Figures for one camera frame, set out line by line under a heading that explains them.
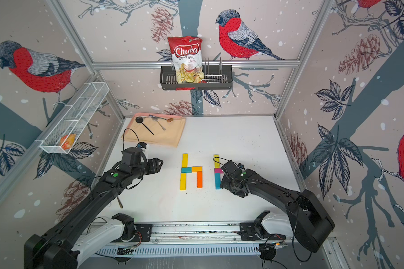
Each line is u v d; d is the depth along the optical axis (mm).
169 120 1180
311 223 407
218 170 939
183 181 901
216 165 694
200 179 899
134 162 618
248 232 728
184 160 981
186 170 930
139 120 1178
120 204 804
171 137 1082
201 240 726
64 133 725
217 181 901
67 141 660
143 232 730
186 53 817
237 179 624
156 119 1180
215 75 951
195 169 931
